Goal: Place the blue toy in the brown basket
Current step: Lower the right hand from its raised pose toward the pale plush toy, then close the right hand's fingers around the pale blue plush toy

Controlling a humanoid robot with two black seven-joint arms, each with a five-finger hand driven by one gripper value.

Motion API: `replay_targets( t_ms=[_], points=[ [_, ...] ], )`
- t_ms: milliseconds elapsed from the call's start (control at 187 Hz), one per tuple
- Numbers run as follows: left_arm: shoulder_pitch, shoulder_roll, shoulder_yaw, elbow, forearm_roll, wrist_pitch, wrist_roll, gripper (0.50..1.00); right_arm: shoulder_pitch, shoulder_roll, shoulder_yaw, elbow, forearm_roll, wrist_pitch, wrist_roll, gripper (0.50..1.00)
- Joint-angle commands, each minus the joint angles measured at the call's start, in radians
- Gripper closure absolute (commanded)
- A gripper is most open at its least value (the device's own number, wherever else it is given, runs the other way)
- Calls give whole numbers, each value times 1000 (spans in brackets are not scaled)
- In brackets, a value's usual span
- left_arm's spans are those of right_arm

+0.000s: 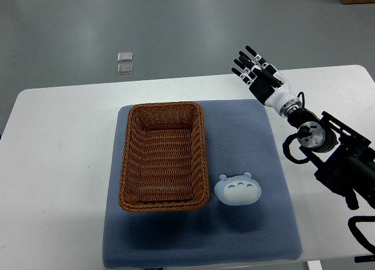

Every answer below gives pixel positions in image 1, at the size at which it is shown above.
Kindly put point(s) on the brown wicker basket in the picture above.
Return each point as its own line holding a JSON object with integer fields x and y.
{"x": 164, "y": 163}

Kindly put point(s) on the upper metal floor plate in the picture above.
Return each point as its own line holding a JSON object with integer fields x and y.
{"x": 124, "y": 56}

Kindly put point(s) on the blue plush toy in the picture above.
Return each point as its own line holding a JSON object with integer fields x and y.
{"x": 239, "y": 190}

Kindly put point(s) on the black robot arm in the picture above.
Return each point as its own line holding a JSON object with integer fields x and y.
{"x": 344, "y": 158}

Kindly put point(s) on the blue fabric mat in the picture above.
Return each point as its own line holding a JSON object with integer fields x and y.
{"x": 239, "y": 139}

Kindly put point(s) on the white table leg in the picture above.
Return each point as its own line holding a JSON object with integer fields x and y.
{"x": 314, "y": 265}

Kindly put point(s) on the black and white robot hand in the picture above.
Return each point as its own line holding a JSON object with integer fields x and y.
{"x": 265, "y": 82}

